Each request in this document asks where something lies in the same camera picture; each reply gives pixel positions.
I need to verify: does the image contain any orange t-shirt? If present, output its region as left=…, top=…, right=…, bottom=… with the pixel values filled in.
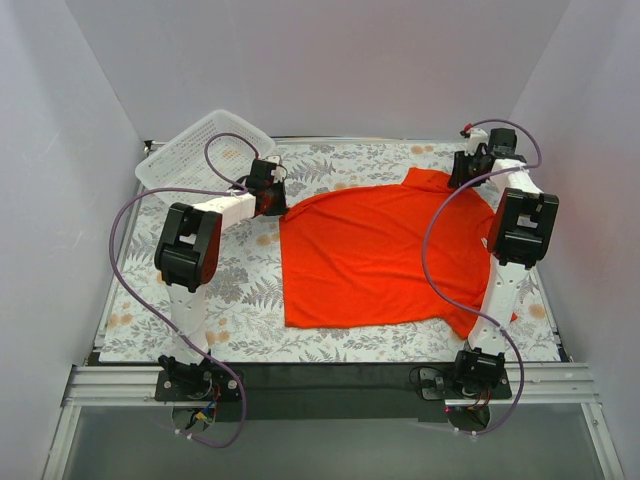
left=279, top=168, right=494, bottom=339

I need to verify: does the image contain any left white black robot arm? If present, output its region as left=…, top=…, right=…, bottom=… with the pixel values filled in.
left=154, top=156, right=287, bottom=399

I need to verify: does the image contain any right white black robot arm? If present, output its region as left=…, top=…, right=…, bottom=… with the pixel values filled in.
left=449, top=125, right=559, bottom=395

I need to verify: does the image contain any white plastic basket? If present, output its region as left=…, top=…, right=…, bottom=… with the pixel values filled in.
left=135, top=109, right=276, bottom=205

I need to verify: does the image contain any floral patterned table mat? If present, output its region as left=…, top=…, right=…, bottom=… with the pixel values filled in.
left=99, top=140, right=560, bottom=364

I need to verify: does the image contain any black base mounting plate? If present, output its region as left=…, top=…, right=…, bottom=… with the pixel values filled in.
left=154, top=363, right=515, bottom=423

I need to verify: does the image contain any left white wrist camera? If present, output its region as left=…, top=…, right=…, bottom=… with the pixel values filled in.
left=265, top=155, right=288, bottom=183

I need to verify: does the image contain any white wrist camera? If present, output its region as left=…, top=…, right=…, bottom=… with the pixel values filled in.
left=460, top=124, right=489, bottom=155
left=265, top=155, right=288, bottom=183

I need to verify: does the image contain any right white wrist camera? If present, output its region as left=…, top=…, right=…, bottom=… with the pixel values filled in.
left=460, top=124, right=489, bottom=155

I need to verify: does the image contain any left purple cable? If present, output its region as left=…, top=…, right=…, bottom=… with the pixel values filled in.
left=110, top=133, right=266, bottom=449

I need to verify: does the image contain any purple cable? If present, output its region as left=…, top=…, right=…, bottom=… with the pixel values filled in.
left=110, top=133, right=266, bottom=449
left=422, top=118, right=543, bottom=437

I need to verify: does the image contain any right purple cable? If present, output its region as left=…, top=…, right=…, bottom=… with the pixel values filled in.
left=422, top=118, right=543, bottom=437

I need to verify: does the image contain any aluminium frame rail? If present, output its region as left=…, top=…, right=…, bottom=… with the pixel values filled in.
left=44, top=363, right=624, bottom=479

